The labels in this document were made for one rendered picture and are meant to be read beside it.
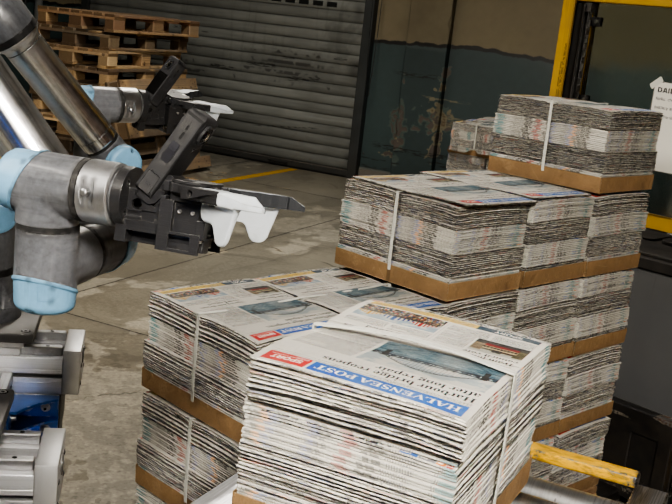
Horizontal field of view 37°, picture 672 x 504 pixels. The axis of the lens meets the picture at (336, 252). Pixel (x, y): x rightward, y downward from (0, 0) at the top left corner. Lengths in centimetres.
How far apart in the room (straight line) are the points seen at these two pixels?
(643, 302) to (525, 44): 573
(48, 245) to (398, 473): 49
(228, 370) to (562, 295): 108
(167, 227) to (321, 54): 862
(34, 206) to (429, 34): 815
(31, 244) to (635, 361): 265
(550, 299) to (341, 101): 704
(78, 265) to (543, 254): 159
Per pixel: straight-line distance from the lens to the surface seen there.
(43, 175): 121
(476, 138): 731
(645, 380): 357
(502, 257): 248
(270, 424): 126
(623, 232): 294
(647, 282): 351
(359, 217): 251
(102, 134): 203
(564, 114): 285
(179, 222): 114
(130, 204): 118
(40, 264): 123
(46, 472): 155
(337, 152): 966
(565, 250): 271
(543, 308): 270
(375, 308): 149
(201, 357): 210
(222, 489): 143
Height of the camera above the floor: 144
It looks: 13 degrees down
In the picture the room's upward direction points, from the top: 6 degrees clockwise
